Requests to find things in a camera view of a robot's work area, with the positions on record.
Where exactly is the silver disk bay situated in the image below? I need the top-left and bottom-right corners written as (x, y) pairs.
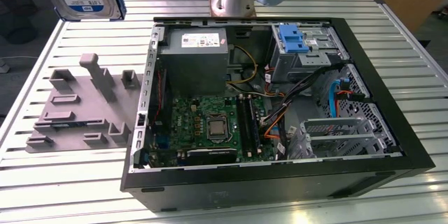
top-left (290, 118), bottom-right (403, 161)

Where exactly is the green motherboard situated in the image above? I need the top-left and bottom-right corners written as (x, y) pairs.
top-left (170, 95), bottom-right (278, 167)

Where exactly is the silver CPU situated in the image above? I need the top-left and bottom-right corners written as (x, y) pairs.
top-left (207, 121), bottom-right (228, 136)

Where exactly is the grey power supply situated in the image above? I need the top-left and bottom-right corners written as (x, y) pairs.
top-left (159, 27), bottom-right (231, 98)

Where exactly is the black graphics card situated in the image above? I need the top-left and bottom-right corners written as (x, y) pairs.
top-left (186, 147), bottom-right (239, 166)

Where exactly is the blue drive latch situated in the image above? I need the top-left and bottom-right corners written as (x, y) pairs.
top-left (279, 24), bottom-right (311, 54)

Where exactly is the silver optical drive cage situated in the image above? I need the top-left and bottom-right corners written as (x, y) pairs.
top-left (270, 23), bottom-right (351, 84)

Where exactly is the black PC case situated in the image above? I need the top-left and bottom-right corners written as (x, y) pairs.
top-left (120, 16), bottom-right (438, 212)

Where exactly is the grey parts rack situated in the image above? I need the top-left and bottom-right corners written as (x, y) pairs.
top-left (24, 52), bottom-right (144, 154)

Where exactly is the dark RAM stick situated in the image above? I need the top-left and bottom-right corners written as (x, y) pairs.
top-left (51, 121), bottom-right (87, 128)

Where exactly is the black waste bin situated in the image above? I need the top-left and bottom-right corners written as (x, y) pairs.
top-left (0, 0), bottom-right (40, 45)

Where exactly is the yellow wire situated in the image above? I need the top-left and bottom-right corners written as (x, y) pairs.
top-left (227, 45), bottom-right (259, 86)

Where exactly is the orange motherboard wire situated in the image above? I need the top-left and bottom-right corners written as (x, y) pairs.
top-left (263, 103), bottom-right (292, 141)

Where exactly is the black cable bundle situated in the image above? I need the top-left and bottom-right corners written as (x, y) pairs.
top-left (260, 62), bottom-right (351, 126)

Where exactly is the blue wire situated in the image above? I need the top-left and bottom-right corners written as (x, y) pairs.
top-left (328, 78), bottom-right (350, 119)

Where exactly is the orange wire with black plug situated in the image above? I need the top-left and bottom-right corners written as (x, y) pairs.
top-left (335, 91), bottom-right (363, 117)

